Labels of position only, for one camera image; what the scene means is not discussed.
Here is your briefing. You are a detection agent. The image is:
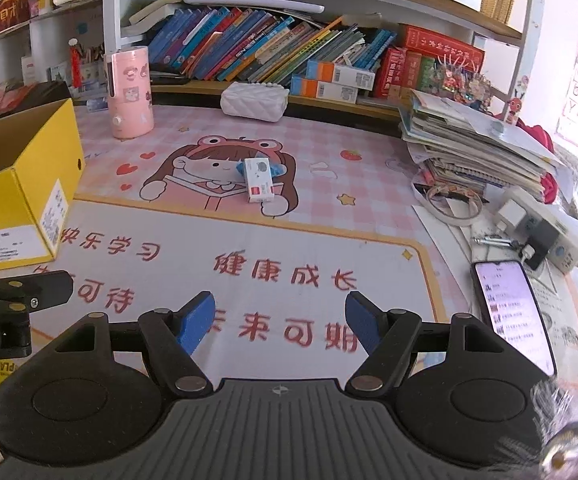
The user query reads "clear tape ring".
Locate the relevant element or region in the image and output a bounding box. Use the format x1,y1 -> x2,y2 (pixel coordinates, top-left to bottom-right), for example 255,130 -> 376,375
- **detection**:
410,181 -> 486,227

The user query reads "pink cartoon desk mat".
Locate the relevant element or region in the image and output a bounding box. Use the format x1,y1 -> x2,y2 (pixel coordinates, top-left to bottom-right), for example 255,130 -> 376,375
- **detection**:
0,107 -> 468,380

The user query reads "stack of papers and notebooks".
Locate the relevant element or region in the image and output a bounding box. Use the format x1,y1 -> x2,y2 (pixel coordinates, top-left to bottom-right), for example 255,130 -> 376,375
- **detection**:
399,91 -> 562,204

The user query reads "white quilted pouch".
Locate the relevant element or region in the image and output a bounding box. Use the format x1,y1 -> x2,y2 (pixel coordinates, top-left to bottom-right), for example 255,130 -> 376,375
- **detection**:
219,82 -> 289,122

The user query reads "lower white orange box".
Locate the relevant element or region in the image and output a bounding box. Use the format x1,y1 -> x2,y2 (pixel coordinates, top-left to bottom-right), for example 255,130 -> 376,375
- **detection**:
289,75 -> 357,104

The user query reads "yellow cardboard box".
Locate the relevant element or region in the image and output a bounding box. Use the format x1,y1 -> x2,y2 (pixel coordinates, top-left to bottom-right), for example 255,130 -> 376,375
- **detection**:
0,99 -> 85,271

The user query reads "white orange box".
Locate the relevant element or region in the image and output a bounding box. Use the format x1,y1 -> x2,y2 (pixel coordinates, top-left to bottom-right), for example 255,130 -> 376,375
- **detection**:
306,60 -> 375,91
289,75 -> 357,104

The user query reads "black charger plug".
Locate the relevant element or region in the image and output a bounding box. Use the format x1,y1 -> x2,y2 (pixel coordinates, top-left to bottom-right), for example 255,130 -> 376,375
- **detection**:
520,219 -> 559,271

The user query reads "upper white orange box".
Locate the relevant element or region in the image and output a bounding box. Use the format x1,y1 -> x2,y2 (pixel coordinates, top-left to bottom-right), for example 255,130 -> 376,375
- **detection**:
306,60 -> 375,91

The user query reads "small white box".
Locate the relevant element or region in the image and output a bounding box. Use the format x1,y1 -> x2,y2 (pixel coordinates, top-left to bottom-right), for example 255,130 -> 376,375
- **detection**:
243,157 -> 275,204

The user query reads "smartphone with lit screen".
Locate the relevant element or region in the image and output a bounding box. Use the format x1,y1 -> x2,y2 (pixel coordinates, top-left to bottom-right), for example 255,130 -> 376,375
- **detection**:
472,260 -> 557,377

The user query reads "red dictionary book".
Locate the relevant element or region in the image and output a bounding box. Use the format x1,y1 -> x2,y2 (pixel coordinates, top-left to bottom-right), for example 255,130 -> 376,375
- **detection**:
396,24 -> 486,72

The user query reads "white power strip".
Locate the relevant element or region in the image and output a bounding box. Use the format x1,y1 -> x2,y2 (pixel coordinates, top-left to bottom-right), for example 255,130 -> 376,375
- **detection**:
494,186 -> 578,274

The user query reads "row of leaning books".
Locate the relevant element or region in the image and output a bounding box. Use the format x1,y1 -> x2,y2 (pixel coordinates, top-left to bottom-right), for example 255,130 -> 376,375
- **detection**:
147,6 -> 397,87

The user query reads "pink cylindrical humidifier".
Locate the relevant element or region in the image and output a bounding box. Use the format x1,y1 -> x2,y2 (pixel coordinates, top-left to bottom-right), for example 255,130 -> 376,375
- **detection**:
104,47 -> 155,140

